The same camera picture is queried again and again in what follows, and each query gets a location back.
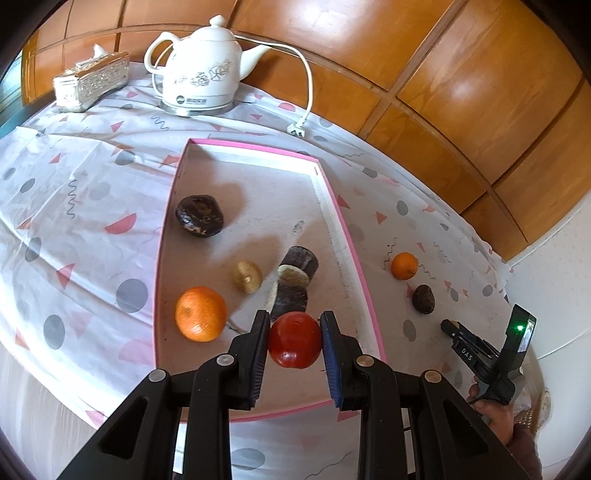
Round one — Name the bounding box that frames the half kiwi fruit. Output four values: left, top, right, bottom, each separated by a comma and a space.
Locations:
231, 260, 263, 294

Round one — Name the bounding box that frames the large orange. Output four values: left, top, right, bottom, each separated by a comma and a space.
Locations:
174, 286, 228, 343

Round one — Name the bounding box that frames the pink shallow cardboard box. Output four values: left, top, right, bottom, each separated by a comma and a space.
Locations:
152, 137, 387, 424

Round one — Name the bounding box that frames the white patterned tablecloth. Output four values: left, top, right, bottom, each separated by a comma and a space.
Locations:
0, 62, 514, 480

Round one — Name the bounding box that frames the silver embossed tissue box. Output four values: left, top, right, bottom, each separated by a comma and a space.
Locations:
52, 51, 130, 113

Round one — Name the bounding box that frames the white power cord with plug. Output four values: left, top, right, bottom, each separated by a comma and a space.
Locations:
235, 34, 315, 138

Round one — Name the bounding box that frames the small orange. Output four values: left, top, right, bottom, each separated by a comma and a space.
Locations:
391, 251, 419, 281

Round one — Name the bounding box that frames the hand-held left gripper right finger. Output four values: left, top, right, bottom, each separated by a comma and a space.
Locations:
320, 311, 522, 480

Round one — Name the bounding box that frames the person's right hand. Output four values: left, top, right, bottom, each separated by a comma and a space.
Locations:
467, 383, 516, 446

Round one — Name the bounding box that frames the silver kettle base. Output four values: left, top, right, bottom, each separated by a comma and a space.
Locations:
159, 95, 236, 116

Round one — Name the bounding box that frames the red tomato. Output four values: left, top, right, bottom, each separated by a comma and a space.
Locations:
267, 311, 322, 369

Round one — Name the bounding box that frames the small dark water chestnut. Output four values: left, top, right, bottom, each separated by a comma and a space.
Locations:
412, 284, 435, 315

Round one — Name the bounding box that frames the white floral ceramic kettle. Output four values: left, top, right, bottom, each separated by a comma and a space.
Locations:
143, 15, 272, 104

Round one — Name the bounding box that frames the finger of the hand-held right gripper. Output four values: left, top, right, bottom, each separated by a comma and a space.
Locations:
450, 339, 503, 376
440, 319, 498, 355

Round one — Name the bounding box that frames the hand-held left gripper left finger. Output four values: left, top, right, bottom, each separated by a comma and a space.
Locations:
55, 310, 272, 480

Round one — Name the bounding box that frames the person's right forearm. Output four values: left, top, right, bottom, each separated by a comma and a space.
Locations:
505, 421, 544, 480

